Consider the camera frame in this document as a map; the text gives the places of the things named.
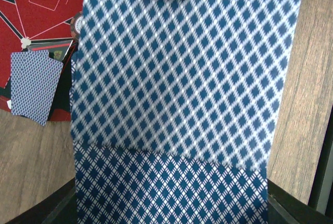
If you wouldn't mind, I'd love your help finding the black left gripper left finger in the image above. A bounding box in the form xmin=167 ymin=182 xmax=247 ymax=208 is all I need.
xmin=8 ymin=179 xmax=77 ymax=223

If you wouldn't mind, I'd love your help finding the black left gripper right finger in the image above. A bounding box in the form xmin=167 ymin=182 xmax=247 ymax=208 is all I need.
xmin=267 ymin=180 xmax=332 ymax=224

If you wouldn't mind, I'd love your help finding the blue backed card deck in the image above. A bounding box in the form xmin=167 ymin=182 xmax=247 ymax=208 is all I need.
xmin=73 ymin=142 xmax=268 ymax=223

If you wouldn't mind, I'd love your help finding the blue backed playing card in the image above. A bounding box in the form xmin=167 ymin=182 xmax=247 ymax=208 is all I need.
xmin=71 ymin=0 xmax=301 ymax=169
xmin=10 ymin=50 xmax=63 ymax=126

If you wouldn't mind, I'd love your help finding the brown chip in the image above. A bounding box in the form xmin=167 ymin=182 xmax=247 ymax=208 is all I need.
xmin=70 ymin=11 xmax=83 ymax=42

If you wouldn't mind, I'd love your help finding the round red black poker mat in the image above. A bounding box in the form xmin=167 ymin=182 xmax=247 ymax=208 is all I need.
xmin=1 ymin=0 xmax=83 ymax=121

